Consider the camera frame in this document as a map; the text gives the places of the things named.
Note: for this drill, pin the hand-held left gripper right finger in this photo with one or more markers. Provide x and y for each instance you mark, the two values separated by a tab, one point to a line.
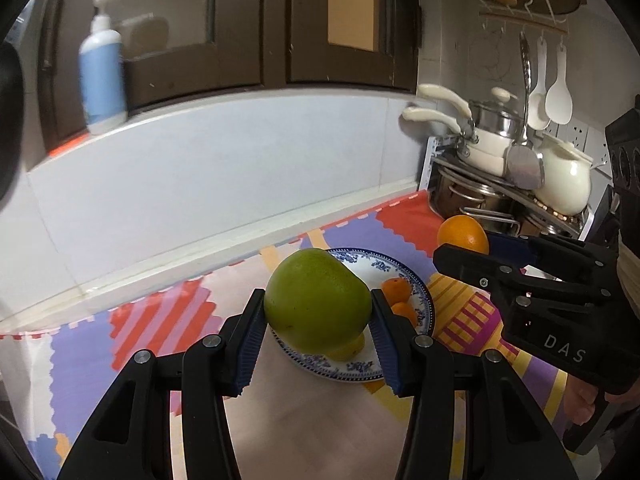
387	355

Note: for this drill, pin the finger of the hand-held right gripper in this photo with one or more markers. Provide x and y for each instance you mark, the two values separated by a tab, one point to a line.
507	249
465	262

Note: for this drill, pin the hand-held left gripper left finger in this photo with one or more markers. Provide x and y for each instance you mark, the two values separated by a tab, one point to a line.
247	355

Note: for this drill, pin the large orange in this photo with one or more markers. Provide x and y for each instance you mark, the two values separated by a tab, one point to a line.
460	232

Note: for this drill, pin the small orange kumquat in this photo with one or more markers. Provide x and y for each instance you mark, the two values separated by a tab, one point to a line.
406	312
396	290

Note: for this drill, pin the blue patterned white plate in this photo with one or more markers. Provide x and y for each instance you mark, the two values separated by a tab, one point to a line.
385	276

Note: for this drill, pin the large green pomelo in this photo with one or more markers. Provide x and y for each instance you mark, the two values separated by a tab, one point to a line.
315	300

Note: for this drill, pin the person's right forearm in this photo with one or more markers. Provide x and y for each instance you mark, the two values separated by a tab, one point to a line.
631	275

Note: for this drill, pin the person's right hand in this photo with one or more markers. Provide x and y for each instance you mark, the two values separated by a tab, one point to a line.
580	405

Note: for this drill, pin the metal pot rack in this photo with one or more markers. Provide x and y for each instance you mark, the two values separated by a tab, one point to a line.
540	210

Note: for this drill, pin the large steel pot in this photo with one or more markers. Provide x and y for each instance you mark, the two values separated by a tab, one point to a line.
460	195

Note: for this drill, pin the metal spatula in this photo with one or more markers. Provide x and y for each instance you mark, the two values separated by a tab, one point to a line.
524	165

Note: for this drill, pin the white ceramic pot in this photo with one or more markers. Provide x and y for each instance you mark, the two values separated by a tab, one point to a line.
565	180

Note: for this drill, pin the colourful printed mat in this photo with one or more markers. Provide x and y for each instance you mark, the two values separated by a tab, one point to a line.
150	310

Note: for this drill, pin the white ladle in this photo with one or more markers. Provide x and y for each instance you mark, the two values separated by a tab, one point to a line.
537	110

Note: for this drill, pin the white rice paddle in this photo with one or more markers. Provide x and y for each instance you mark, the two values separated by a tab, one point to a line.
558	102

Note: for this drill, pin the blue white pump bottle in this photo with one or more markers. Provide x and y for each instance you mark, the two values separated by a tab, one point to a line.
102	85

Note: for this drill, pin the white wall outlet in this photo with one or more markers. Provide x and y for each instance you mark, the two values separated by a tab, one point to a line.
582	135

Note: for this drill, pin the wooden utensil hook rail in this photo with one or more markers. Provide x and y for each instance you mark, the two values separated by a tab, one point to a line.
525	22

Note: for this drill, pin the dark wooden window frame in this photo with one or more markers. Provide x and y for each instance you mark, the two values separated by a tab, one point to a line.
270	70

